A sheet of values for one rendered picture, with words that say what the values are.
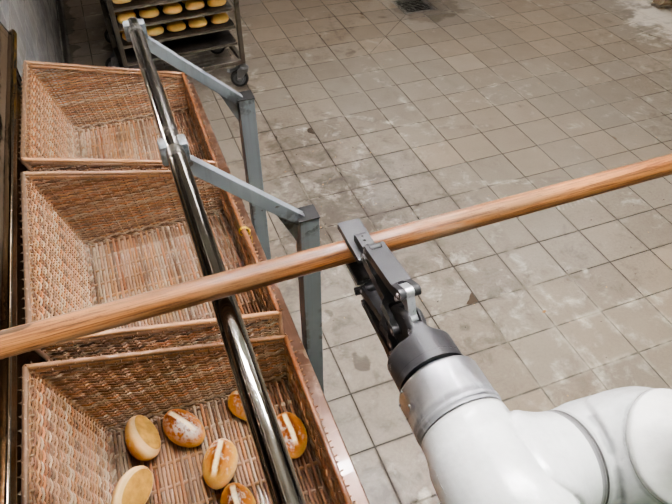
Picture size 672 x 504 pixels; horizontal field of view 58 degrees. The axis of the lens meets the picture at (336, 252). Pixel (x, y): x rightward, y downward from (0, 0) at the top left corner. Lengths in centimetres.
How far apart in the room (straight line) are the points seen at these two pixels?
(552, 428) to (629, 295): 199
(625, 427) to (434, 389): 17
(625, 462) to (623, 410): 4
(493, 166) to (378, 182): 57
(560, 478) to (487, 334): 171
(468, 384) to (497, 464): 8
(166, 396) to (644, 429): 95
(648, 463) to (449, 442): 17
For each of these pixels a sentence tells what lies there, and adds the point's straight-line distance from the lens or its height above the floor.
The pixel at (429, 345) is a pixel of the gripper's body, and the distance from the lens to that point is 61.
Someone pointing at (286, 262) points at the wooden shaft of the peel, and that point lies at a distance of 72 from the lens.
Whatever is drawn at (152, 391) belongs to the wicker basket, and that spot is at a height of 68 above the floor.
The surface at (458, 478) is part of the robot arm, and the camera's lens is 55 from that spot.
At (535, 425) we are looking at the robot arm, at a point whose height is 124.
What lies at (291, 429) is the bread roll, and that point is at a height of 65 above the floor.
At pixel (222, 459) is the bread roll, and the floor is 64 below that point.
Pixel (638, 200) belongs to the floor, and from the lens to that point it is 303.
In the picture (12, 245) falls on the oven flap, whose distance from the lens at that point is 126.
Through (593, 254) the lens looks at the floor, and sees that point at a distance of 267.
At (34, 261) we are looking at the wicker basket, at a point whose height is 83.
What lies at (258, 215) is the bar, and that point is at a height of 58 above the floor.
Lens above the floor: 172
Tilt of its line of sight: 44 degrees down
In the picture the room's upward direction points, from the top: straight up
